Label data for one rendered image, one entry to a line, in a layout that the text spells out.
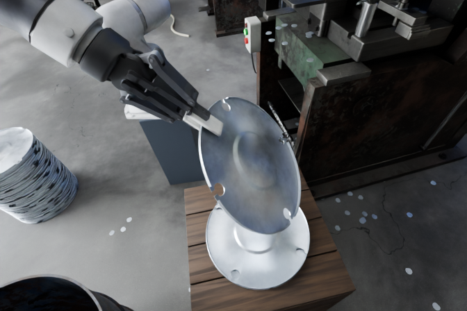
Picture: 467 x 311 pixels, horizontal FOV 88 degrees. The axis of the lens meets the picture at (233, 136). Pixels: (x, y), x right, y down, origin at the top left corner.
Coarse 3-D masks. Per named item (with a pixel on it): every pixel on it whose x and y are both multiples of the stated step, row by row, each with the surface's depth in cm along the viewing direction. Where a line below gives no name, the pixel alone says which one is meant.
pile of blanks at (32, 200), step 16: (32, 160) 100; (48, 160) 107; (0, 176) 91; (16, 176) 95; (32, 176) 101; (48, 176) 107; (64, 176) 117; (0, 192) 94; (16, 192) 98; (32, 192) 102; (48, 192) 108; (64, 192) 116; (0, 208) 104; (16, 208) 103; (32, 208) 106; (48, 208) 111; (64, 208) 118
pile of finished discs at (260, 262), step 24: (216, 216) 73; (288, 216) 71; (216, 240) 68; (240, 240) 67; (264, 240) 66; (288, 240) 66; (216, 264) 64; (240, 264) 63; (264, 264) 63; (288, 264) 62; (264, 288) 59
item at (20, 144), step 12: (0, 132) 107; (12, 132) 106; (24, 132) 106; (0, 144) 101; (12, 144) 101; (24, 144) 100; (0, 156) 96; (12, 156) 96; (24, 156) 96; (0, 168) 93
